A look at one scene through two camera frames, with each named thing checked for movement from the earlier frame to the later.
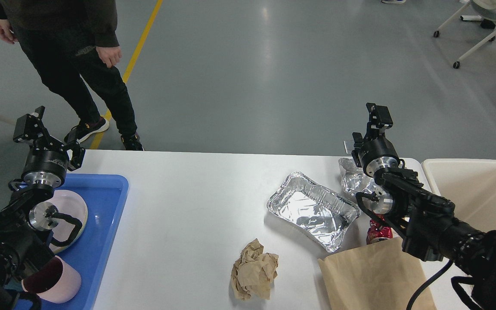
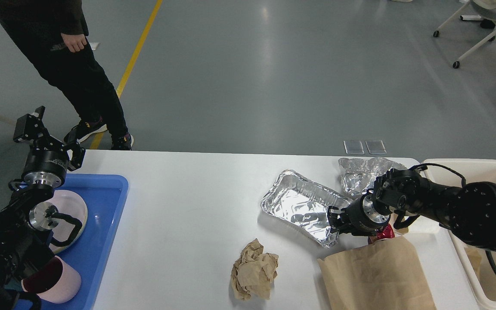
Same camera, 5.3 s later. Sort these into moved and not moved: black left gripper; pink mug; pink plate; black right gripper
Moved: black right gripper
Not moved: black left gripper; pink mug; pink plate
